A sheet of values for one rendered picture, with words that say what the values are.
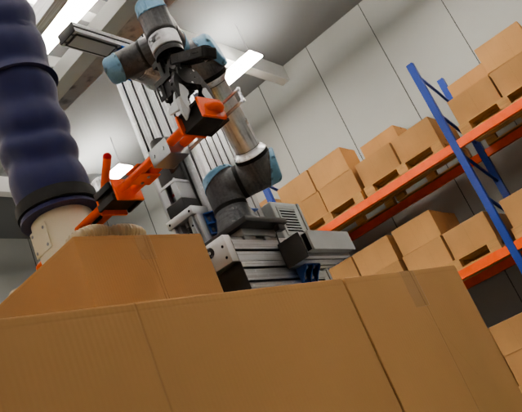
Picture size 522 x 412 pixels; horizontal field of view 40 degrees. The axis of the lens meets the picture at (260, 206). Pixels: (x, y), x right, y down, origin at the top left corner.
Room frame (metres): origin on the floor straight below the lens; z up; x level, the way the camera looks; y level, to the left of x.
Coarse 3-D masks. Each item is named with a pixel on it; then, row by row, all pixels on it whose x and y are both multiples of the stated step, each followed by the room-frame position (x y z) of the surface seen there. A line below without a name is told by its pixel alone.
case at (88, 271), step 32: (64, 256) 1.48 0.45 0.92; (96, 256) 1.49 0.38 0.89; (128, 256) 1.56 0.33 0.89; (160, 256) 1.64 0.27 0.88; (192, 256) 1.72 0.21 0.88; (32, 288) 1.57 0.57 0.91; (64, 288) 1.50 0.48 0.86; (96, 288) 1.46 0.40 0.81; (128, 288) 1.53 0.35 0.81; (160, 288) 1.61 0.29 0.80; (192, 288) 1.69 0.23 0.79
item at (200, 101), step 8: (192, 104) 1.39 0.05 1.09; (200, 104) 1.37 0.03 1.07; (192, 112) 1.41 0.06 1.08; (200, 112) 1.39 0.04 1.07; (208, 112) 1.39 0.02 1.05; (216, 112) 1.41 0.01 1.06; (224, 112) 1.43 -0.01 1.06; (176, 120) 1.42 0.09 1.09; (184, 120) 1.42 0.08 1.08; (192, 120) 1.41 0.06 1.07; (200, 120) 1.39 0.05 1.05; (208, 120) 1.41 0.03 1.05; (216, 120) 1.42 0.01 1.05; (224, 120) 1.44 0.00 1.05; (184, 128) 1.43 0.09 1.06; (192, 128) 1.41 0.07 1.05; (200, 128) 1.43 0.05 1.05; (208, 128) 1.44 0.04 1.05; (184, 136) 1.43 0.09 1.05; (192, 136) 1.44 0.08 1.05; (200, 136) 1.46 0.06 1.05
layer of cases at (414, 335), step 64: (0, 320) 0.63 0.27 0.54; (64, 320) 0.69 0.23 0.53; (128, 320) 0.75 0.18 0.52; (192, 320) 0.82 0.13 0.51; (256, 320) 0.91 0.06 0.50; (320, 320) 1.02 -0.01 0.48; (384, 320) 1.15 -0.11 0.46; (448, 320) 1.31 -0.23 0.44; (0, 384) 0.62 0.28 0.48; (64, 384) 0.67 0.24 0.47; (128, 384) 0.73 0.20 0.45; (192, 384) 0.80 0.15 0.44; (256, 384) 0.87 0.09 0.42; (320, 384) 0.97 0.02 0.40; (384, 384) 1.08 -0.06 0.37; (448, 384) 1.22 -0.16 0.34; (512, 384) 1.40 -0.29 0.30
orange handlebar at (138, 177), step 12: (216, 108) 1.40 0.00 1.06; (180, 132) 1.44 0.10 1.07; (168, 144) 1.47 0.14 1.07; (132, 168) 1.55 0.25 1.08; (144, 168) 1.53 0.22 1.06; (156, 168) 1.56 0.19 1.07; (132, 180) 1.56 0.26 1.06; (144, 180) 1.58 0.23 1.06; (96, 216) 1.67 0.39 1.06; (108, 216) 1.70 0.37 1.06
